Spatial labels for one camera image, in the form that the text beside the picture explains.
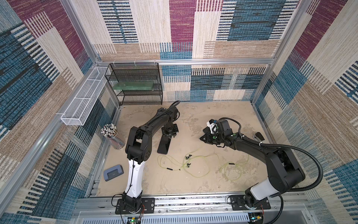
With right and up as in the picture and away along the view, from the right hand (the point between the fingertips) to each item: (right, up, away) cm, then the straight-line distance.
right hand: (202, 140), depth 89 cm
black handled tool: (+38, +1, +5) cm, 39 cm away
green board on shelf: (-43, +37, +13) cm, 58 cm away
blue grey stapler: (-54, -18, -6) cm, 57 cm away
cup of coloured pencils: (-54, +6, -8) cm, 55 cm away
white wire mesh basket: (-81, +20, +5) cm, 83 cm away
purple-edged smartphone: (-25, -4, +7) cm, 26 cm away
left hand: (-17, +2, +6) cm, 19 cm away
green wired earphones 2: (+17, -18, -4) cm, 25 cm away
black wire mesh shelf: (-45, +47, +11) cm, 66 cm away
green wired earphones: (-4, -16, -2) cm, 16 cm away
